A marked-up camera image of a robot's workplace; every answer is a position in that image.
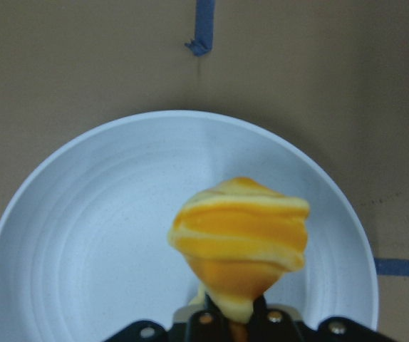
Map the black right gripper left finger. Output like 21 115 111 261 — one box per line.
188 295 226 342

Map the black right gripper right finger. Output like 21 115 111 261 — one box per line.
250 296 297 341

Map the striped orange bread roll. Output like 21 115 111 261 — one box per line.
167 177 310 323

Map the blue plate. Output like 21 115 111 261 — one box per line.
0 110 378 341

